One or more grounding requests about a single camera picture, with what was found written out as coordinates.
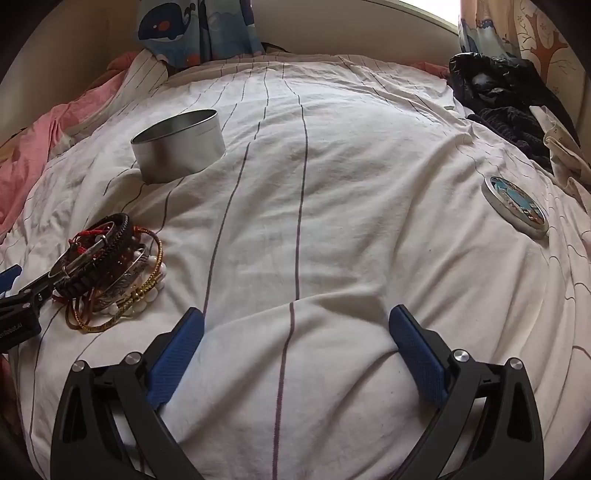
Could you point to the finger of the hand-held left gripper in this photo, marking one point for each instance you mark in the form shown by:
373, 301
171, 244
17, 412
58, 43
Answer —
44, 284
9, 276

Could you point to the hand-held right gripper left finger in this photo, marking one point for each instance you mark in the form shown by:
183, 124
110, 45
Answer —
178, 350

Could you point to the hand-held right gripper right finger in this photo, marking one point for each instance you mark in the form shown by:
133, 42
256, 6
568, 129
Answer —
418, 353

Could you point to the silver bangle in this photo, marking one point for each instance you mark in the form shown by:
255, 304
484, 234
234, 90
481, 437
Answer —
122, 279

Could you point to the round silver tin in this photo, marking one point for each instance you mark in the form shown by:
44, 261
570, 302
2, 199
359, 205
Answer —
184, 152

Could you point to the pink blanket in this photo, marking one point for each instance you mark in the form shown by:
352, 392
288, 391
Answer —
46, 134

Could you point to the white striped blanket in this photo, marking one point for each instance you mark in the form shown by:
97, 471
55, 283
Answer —
346, 207

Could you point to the round printed tin lid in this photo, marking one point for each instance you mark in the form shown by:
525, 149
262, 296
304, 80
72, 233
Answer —
512, 203

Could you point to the dark knit cloth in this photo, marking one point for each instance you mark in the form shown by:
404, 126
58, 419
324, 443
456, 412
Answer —
512, 125

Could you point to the beige cloth bag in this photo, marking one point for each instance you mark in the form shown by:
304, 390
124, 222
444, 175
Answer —
563, 152

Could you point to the black plastic bag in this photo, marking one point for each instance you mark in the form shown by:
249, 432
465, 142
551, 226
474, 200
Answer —
498, 83

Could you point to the whale print blue curtain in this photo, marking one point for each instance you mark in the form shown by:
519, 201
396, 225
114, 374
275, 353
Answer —
161, 27

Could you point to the blue cartoon print curtain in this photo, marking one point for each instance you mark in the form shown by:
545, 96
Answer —
471, 34

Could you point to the tree print pink curtain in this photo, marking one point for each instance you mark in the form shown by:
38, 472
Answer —
540, 32

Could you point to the window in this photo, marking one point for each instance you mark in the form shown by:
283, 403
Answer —
438, 7

